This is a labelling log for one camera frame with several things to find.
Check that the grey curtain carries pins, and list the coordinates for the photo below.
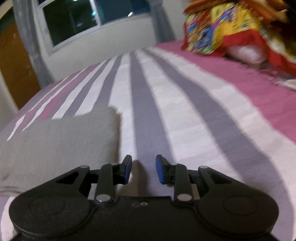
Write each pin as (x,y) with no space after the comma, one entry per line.
(161,20)
(32,46)

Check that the cream printed blanket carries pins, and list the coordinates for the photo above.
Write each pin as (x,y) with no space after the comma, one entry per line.
(208,5)

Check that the white pillow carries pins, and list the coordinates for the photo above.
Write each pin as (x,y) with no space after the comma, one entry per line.
(247,54)

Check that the colourful red-edged quilt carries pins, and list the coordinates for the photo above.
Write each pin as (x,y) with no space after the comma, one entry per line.
(222,30)

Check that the white framed sliding window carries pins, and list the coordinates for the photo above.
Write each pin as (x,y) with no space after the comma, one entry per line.
(76,23)

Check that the wooden door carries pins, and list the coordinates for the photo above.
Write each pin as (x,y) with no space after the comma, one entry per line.
(16,64)

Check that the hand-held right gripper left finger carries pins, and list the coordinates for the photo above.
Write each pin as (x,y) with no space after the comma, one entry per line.
(126,169)

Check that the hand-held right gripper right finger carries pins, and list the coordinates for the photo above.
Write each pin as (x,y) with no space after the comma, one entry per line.
(160,170)

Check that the striped pink purple bed sheet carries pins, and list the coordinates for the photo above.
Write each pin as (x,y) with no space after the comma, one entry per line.
(185,111)

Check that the grey pants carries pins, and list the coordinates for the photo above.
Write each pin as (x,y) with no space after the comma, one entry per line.
(64,148)

